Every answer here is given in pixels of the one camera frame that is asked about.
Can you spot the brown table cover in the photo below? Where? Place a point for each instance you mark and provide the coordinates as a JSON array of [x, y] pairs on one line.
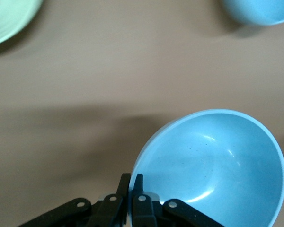
[[123, 75]]

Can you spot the pale green plate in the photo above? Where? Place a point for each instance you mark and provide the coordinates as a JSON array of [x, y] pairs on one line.
[[9, 19]]

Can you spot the blue bowl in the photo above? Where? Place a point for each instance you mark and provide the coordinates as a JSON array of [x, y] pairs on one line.
[[258, 10], [215, 160]]

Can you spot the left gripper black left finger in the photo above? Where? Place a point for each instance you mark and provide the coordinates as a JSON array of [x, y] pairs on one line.
[[109, 212]]

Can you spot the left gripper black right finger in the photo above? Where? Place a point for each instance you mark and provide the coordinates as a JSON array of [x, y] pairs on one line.
[[144, 212]]

